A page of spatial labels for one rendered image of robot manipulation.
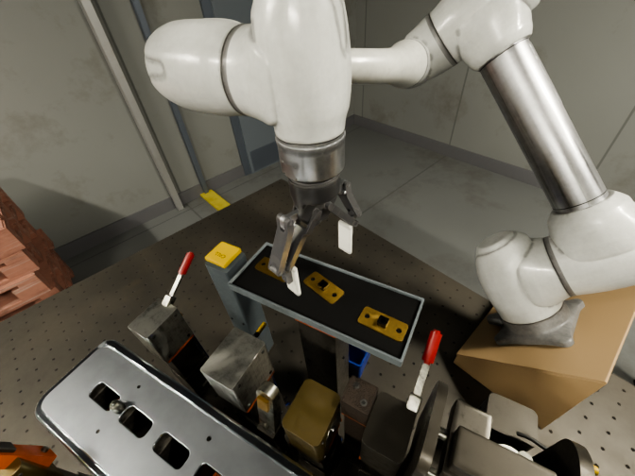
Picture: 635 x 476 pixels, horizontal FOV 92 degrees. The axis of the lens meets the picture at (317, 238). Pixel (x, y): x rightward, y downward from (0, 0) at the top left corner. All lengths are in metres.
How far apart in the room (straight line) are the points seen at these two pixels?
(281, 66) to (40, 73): 2.43
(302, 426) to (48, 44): 2.54
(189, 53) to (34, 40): 2.29
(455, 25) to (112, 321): 1.39
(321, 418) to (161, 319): 0.43
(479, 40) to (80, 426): 1.13
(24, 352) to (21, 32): 1.83
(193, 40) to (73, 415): 0.73
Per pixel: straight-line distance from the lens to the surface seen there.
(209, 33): 0.43
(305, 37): 0.34
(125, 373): 0.85
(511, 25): 0.83
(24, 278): 2.17
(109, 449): 0.79
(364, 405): 0.58
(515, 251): 0.89
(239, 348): 0.64
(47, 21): 2.70
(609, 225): 0.86
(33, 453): 0.84
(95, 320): 1.45
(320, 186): 0.41
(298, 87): 0.34
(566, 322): 1.00
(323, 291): 0.61
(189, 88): 0.44
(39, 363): 1.46
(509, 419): 0.65
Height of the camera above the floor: 1.65
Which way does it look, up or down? 43 degrees down
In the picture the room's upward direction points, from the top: 5 degrees counter-clockwise
